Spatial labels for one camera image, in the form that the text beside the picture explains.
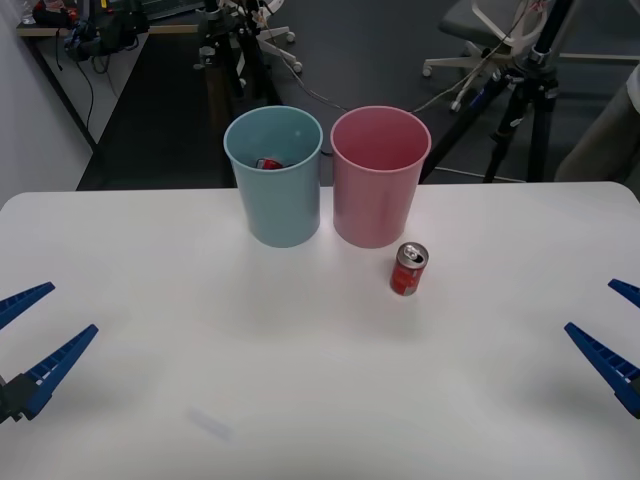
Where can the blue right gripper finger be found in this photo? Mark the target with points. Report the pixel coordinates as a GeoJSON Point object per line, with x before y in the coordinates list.
{"type": "Point", "coordinates": [627, 291]}
{"type": "Point", "coordinates": [605, 357]}

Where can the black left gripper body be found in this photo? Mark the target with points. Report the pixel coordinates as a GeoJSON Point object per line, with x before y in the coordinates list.
{"type": "Point", "coordinates": [9, 400]}

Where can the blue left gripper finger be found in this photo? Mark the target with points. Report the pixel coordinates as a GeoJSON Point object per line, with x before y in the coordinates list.
{"type": "Point", "coordinates": [22, 302]}
{"type": "Point", "coordinates": [60, 362]}

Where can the red drink can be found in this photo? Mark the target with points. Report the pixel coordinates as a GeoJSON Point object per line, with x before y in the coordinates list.
{"type": "Point", "coordinates": [268, 163]}
{"type": "Point", "coordinates": [407, 272]}

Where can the person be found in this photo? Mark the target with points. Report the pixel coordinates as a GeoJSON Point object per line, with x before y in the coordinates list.
{"type": "Point", "coordinates": [605, 140]}

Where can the white desk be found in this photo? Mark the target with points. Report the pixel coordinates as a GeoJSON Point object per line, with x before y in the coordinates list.
{"type": "Point", "coordinates": [65, 65]}

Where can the pink plastic bin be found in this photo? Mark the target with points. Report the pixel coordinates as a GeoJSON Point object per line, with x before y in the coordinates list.
{"type": "Point", "coordinates": [375, 200]}

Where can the pale blue plastic bin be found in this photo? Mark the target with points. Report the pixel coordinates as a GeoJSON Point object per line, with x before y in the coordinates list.
{"type": "Point", "coordinates": [280, 200]}

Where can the black bag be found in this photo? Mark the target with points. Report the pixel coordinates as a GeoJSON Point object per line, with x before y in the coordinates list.
{"type": "Point", "coordinates": [117, 35]}

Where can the white office chair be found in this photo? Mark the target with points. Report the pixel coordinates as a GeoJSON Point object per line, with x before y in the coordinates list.
{"type": "Point", "coordinates": [480, 30]}

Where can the white chair base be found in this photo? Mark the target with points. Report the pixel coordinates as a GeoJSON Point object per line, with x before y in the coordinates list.
{"type": "Point", "coordinates": [282, 47]}

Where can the black camera tripod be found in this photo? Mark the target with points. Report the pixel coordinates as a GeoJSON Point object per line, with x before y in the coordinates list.
{"type": "Point", "coordinates": [235, 55]}
{"type": "Point", "coordinates": [525, 90]}

